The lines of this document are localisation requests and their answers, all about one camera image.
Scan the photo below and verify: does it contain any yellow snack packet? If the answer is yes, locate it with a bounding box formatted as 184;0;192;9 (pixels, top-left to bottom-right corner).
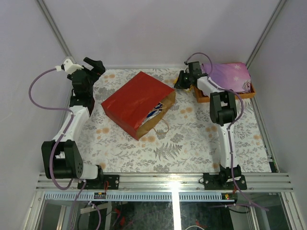
184;86;194;93

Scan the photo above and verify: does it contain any blue chips bag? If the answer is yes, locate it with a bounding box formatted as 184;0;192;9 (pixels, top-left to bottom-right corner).
142;103;163;124

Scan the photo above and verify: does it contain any aluminium rail frame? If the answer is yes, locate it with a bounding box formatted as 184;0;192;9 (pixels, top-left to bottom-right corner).
22;172;307;230

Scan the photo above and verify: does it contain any purple folded cloth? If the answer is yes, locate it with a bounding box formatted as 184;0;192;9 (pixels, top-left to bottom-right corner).
201;62;251;93

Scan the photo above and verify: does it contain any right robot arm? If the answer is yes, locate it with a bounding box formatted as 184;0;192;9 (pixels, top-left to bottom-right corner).
174;61;247;192

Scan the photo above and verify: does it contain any floral table mat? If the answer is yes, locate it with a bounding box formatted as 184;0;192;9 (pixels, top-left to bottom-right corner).
71;68;273;173

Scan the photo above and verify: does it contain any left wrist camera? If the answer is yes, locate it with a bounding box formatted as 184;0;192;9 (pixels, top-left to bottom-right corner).
55;58;84;74

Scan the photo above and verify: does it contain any wooden tray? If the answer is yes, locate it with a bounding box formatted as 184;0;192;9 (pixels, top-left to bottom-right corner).
194;76;256;103

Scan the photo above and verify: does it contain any red paper bag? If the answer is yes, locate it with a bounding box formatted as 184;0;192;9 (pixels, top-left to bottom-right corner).
101;71;176;140

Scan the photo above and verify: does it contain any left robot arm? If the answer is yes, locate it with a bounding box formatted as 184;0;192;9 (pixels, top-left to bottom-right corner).
41;57;106;190

